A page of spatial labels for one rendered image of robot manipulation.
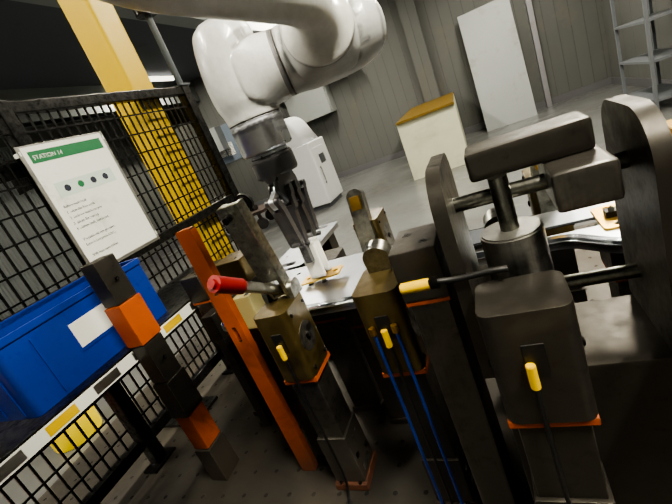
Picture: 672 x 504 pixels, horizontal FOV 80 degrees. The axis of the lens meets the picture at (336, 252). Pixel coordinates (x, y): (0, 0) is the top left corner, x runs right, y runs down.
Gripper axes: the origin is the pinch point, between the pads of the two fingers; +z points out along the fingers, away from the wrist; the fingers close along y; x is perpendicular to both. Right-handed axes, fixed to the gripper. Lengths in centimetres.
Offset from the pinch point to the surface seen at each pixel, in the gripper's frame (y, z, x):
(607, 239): -7.5, 4.7, -44.1
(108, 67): 43, -59, 62
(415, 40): 787, -91, 49
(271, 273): -15.7, -4.8, -0.8
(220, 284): -26.3, -8.9, -1.0
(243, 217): -17.1, -14.1, -1.7
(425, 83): 787, -13, 54
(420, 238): -22.3, -7.0, -24.8
